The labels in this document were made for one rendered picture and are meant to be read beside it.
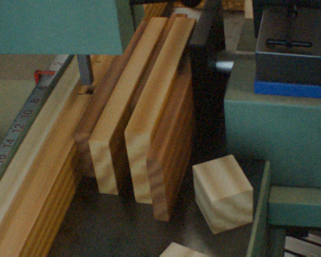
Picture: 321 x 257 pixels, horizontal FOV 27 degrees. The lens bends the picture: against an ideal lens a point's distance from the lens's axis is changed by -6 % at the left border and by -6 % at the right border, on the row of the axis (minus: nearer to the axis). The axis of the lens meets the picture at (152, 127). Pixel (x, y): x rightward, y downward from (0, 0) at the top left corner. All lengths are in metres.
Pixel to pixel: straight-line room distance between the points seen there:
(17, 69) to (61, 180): 2.05
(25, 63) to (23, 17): 2.05
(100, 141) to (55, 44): 0.09
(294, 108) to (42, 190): 0.21
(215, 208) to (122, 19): 0.16
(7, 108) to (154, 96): 0.37
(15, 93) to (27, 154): 0.37
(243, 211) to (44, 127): 0.18
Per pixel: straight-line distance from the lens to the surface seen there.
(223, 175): 0.52
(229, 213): 0.51
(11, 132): 0.56
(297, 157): 0.58
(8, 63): 2.65
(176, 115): 0.54
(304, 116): 0.55
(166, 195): 0.52
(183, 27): 0.64
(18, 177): 0.53
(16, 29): 0.57
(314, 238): 1.44
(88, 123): 0.57
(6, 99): 0.91
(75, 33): 0.55
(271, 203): 0.59
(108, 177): 0.56
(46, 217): 0.52
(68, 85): 0.62
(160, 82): 0.56
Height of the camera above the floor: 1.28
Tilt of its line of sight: 37 degrees down
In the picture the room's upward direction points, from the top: 8 degrees counter-clockwise
